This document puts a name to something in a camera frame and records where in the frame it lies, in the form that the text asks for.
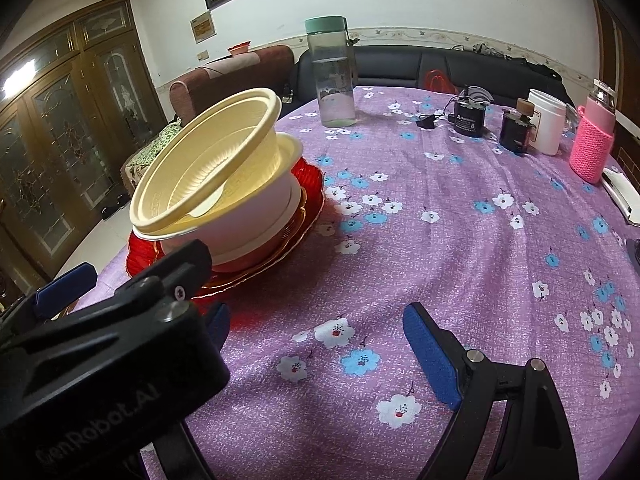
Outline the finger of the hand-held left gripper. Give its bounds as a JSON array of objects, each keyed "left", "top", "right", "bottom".
[
  {"left": 65, "top": 239, "right": 214, "bottom": 316},
  {"left": 0, "top": 262, "right": 99, "bottom": 333}
]

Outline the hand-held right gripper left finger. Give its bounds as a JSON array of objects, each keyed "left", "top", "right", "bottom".
[{"left": 142, "top": 302, "right": 232, "bottom": 480}]

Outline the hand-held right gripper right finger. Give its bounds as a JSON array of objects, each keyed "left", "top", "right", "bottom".
[{"left": 402, "top": 301, "right": 581, "bottom": 480}]

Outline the beige plastic bowl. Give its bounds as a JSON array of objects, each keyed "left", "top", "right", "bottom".
[{"left": 129, "top": 88, "right": 283, "bottom": 241}]

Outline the red plate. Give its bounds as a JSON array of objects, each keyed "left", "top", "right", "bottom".
[{"left": 126, "top": 157, "right": 326, "bottom": 301}]

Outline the green patterned cloth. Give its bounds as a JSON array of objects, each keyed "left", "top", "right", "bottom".
[{"left": 124, "top": 121, "right": 185, "bottom": 193}]

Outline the wooden glass door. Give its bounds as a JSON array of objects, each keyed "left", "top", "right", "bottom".
[{"left": 0, "top": 0, "right": 168, "bottom": 286}]

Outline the brown armchair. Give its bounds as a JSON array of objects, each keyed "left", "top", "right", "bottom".
[{"left": 167, "top": 44, "right": 296, "bottom": 126}]

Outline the dark jar brown cap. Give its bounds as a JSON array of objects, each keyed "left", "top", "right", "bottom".
[{"left": 499, "top": 99, "right": 537, "bottom": 157}]

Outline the black cylindrical motor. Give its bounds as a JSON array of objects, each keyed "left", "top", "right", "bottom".
[{"left": 452, "top": 86, "right": 493, "bottom": 138}]

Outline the clear water bottle green lid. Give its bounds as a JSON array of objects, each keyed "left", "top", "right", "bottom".
[{"left": 305, "top": 16, "right": 362, "bottom": 128}]

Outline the white plastic jar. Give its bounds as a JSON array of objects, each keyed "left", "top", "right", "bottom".
[{"left": 527, "top": 88, "right": 567, "bottom": 156}]

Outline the pink thermos knitted sleeve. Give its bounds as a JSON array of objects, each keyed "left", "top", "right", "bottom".
[{"left": 569, "top": 80, "right": 617, "bottom": 185}]

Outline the red bag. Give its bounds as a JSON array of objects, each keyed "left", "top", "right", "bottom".
[{"left": 424, "top": 69, "right": 451, "bottom": 93}]

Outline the black leather sofa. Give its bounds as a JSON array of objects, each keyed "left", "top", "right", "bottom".
[{"left": 290, "top": 45, "right": 576, "bottom": 107}]

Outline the dark clothes pile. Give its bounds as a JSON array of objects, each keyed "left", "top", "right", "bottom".
[{"left": 452, "top": 41, "right": 506, "bottom": 58}]

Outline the small wall plaque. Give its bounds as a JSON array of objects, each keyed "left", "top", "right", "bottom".
[{"left": 190, "top": 10, "right": 216, "bottom": 45}]

